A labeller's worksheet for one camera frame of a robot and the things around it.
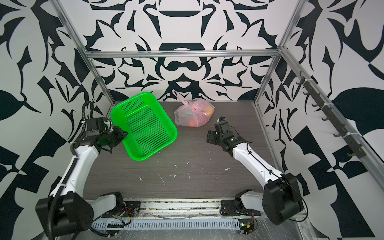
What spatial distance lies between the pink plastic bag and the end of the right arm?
0.25 meters

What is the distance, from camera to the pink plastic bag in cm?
99

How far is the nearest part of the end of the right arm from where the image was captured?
1.96 feet
